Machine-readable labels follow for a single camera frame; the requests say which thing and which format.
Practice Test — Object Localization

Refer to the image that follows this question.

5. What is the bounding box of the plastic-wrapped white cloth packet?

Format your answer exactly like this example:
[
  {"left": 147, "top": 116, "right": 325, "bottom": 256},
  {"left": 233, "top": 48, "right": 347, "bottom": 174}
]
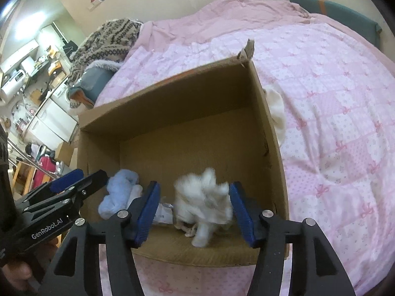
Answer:
[{"left": 153, "top": 203, "right": 174, "bottom": 224}]

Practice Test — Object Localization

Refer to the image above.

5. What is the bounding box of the white cloth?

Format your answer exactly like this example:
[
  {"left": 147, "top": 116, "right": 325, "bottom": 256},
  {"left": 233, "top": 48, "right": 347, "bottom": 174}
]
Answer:
[{"left": 127, "top": 185, "right": 143, "bottom": 208}]

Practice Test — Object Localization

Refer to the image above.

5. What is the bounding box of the person's left hand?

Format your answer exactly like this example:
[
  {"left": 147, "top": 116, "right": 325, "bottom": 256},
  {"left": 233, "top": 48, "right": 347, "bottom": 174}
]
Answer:
[{"left": 0, "top": 236, "right": 62, "bottom": 290}]

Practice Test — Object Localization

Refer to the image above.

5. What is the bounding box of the red bag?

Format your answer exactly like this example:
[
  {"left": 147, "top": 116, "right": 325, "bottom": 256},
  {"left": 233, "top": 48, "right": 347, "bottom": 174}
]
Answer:
[{"left": 32, "top": 156, "right": 56, "bottom": 191}]

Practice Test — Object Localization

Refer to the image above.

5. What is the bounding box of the brown cardboard box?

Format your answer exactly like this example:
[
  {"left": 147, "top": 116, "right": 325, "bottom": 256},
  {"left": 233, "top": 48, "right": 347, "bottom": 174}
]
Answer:
[{"left": 77, "top": 39, "right": 291, "bottom": 268}]

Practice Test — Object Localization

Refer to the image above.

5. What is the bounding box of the grey blue cushion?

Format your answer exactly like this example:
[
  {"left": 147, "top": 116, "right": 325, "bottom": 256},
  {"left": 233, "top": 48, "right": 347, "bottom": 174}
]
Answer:
[{"left": 68, "top": 59, "right": 123, "bottom": 109}]

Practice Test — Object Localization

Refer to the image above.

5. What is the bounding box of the pink patterned quilt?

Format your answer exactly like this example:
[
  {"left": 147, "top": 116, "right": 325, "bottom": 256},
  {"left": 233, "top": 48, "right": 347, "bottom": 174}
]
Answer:
[{"left": 96, "top": 0, "right": 394, "bottom": 295}]

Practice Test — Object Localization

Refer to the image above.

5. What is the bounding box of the cream cloth beside box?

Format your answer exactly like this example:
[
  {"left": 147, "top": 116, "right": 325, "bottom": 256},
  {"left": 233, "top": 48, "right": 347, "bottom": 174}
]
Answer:
[{"left": 263, "top": 86, "right": 287, "bottom": 146}]

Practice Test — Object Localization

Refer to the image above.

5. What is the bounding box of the patterned knit sweater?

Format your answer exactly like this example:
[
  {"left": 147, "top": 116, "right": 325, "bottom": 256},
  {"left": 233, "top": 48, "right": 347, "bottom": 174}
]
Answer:
[{"left": 68, "top": 18, "right": 143, "bottom": 85}]

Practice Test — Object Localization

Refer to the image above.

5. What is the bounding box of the teal pillow with orange stripe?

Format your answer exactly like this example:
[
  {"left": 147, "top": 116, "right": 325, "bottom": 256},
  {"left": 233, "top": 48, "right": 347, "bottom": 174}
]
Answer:
[{"left": 289, "top": 0, "right": 382, "bottom": 49}]

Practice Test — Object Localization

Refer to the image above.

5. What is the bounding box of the wall power strip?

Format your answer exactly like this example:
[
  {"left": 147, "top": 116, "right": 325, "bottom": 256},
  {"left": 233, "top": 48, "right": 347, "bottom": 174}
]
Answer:
[{"left": 88, "top": 0, "right": 105, "bottom": 11}]

